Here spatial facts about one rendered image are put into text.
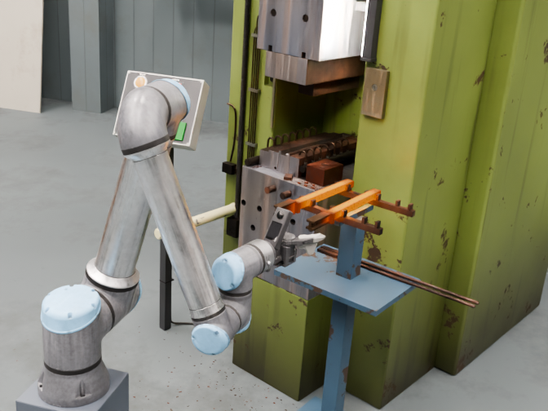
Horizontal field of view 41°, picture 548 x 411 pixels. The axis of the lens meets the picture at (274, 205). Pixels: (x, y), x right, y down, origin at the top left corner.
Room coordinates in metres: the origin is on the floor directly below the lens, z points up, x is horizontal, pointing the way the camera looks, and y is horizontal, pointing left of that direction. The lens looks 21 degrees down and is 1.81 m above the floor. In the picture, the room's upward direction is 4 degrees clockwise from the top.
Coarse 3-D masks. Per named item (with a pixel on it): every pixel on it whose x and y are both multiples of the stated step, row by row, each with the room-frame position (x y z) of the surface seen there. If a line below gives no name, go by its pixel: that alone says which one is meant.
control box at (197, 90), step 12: (132, 72) 2.98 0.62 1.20; (132, 84) 2.95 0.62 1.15; (144, 84) 2.93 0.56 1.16; (192, 84) 2.90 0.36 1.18; (204, 84) 2.90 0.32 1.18; (192, 96) 2.87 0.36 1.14; (204, 96) 2.90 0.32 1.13; (192, 108) 2.84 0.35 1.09; (204, 108) 2.91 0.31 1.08; (192, 120) 2.82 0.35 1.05; (192, 132) 2.80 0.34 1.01; (180, 144) 2.77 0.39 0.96; (192, 144) 2.80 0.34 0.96
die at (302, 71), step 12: (276, 60) 2.69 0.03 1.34; (288, 60) 2.65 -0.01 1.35; (300, 60) 2.62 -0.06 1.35; (312, 60) 2.62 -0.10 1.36; (324, 60) 2.67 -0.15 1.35; (336, 60) 2.73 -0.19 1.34; (348, 60) 2.79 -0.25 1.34; (360, 60) 2.86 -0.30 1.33; (276, 72) 2.69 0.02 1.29; (288, 72) 2.65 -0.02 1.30; (300, 72) 2.61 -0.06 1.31; (312, 72) 2.62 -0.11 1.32; (324, 72) 2.68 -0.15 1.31; (336, 72) 2.74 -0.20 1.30; (348, 72) 2.80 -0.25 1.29; (360, 72) 2.86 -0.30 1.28; (300, 84) 2.61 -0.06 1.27
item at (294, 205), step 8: (336, 184) 2.33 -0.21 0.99; (344, 184) 2.34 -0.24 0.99; (352, 184) 2.38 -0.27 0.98; (312, 192) 2.24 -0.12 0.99; (320, 192) 2.24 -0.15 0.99; (328, 192) 2.26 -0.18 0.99; (336, 192) 2.30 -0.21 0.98; (288, 200) 2.12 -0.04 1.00; (296, 200) 2.16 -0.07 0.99; (304, 200) 2.16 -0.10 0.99; (320, 200) 2.23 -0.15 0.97; (288, 208) 2.10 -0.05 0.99; (296, 208) 2.12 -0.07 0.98
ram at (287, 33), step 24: (264, 0) 2.74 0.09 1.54; (288, 0) 2.67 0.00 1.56; (312, 0) 2.60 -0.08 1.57; (336, 0) 2.62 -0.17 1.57; (360, 0) 2.73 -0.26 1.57; (264, 24) 2.73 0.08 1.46; (288, 24) 2.66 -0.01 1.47; (312, 24) 2.59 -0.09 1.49; (336, 24) 2.63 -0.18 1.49; (360, 24) 2.75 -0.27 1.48; (264, 48) 2.73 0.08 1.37; (288, 48) 2.66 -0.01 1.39; (312, 48) 2.58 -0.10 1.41; (336, 48) 2.64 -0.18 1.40; (360, 48) 2.76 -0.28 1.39
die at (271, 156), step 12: (324, 132) 3.04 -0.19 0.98; (288, 144) 2.78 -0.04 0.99; (300, 144) 2.76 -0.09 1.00; (336, 144) 2.82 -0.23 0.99; (264, 156) 2.71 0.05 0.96; (276, 156) 2.67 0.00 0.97; (288, 156) 2.63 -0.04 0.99; (300, 156) 2.63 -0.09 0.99; (324, 156) 2.72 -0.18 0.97; (276, 168) 2.67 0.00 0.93; (288, 168) 2.63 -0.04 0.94
